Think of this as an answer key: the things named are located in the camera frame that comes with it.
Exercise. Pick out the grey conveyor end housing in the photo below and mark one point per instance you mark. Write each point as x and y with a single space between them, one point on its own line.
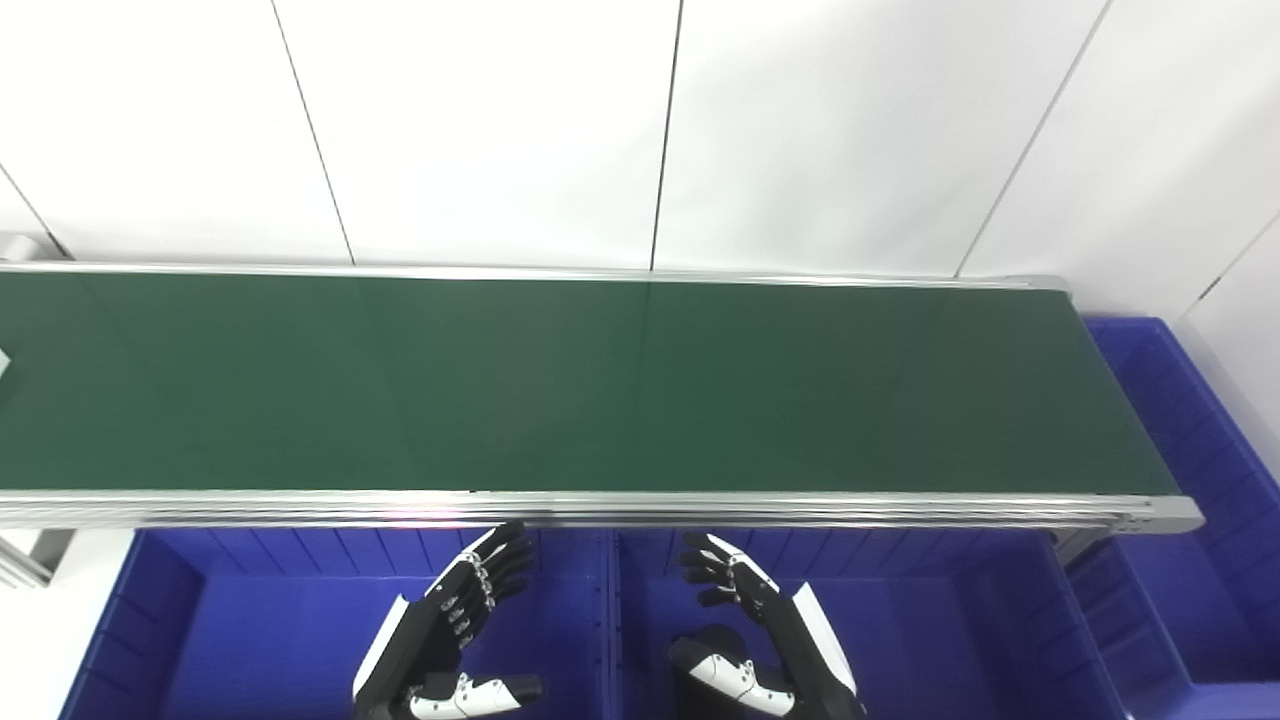
18 248

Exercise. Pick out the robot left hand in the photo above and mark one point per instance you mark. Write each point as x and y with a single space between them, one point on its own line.
425 640

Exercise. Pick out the green conveyor belt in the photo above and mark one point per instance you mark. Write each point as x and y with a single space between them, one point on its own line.
800 508
600 385

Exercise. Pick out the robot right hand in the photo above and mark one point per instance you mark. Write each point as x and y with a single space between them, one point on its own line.
800 650

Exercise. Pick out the aluminium conveyor leg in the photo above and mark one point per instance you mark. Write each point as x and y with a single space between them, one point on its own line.
30 555

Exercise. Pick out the blue plastic bin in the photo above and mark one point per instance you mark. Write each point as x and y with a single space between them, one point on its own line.
940 640
1190 440
260 640

